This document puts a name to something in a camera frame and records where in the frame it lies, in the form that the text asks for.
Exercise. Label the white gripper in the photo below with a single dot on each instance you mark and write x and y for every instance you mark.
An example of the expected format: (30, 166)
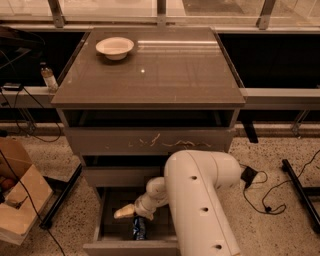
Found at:
(142, 207)

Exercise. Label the blue pepsi can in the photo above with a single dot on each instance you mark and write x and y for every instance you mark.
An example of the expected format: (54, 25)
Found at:
(139, 228)

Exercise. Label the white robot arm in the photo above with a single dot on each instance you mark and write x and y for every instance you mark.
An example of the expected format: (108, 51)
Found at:
(188, 187)

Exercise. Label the grey open bottom drawer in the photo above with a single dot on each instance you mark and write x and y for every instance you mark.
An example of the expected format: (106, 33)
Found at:
(114, 237)

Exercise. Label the grey middle drawer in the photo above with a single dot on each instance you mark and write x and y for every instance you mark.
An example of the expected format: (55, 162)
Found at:
(120, 176)

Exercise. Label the grey top drawer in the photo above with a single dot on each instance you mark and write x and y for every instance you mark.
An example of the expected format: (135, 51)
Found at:
(146, 141)

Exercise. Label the grey drawer cabinet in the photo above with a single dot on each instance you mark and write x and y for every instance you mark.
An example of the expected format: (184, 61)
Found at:
(172, 78)

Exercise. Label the black metal floor bar left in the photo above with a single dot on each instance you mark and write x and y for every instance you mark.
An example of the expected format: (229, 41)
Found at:
(61, 189)

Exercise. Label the black metal floor bar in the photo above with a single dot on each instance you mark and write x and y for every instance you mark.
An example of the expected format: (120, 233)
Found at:
(304, 194)
(61, 189)

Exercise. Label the black power adapter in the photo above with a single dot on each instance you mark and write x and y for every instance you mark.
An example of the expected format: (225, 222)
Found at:
(248, 176)

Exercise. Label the cardboard box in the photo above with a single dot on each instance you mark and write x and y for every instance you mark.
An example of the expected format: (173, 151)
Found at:
(26, 192)

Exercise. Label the clear plastic bottle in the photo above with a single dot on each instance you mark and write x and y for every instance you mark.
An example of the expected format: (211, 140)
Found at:
(49, 78)

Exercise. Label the black metal floor bar right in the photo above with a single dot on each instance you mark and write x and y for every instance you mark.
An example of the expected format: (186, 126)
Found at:
(304, 194)

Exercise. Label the white bowl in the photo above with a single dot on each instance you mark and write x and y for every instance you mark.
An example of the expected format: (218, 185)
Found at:
(115, 48)

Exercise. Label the black device on ledge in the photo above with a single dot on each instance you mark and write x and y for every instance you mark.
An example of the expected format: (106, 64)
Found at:
(12, 87)

